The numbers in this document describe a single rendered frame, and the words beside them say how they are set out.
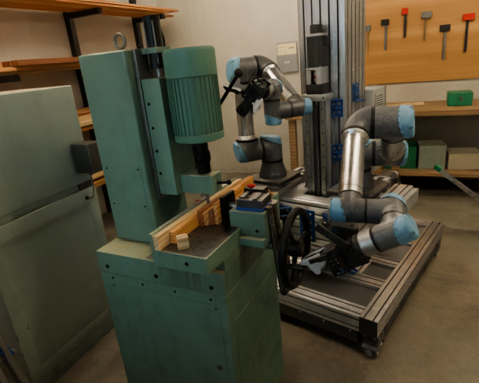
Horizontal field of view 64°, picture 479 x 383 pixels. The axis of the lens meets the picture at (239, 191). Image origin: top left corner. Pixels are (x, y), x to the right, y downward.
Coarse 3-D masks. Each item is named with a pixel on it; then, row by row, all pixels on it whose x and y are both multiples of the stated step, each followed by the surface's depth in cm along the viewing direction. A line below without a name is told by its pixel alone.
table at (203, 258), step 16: (224, 224) 139; (192, 240) 129; (208, 240) 128; (224, 240) 126; (240, 240) 134; (256, 240) 131; (160, 256) 125; (176, 256) 121; (192, 256) 118; (208, 256) 117; (224, 256) 126; (192, 272) 120; (208, 272) 118
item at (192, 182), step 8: (184, 176) 143; (192, 176) 141; (200, 176) 140; (208, 176) 138; (216, 176) 141; (184, 184) 144; (192, 184) 143; (200, 184) 141; (208, 184) 139; (216, 184) 141; (192, 192) 144; (200, 192) 142; (208, 192) 141; (216, 192) 142
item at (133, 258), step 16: (128, 240) 158; (112, 256) 148; (128, 256) 144; (144, 256) 143; (240, 256) 137; (256, 256) 149; (112, 272) 152; (128, 272) 147; (144, 272) 143; (160, 272) 139; (176, 272) 135; (224, 272) 127; (240, 272) 138; (192, 288) 134; (208, 288) 131; (224, 288) 128
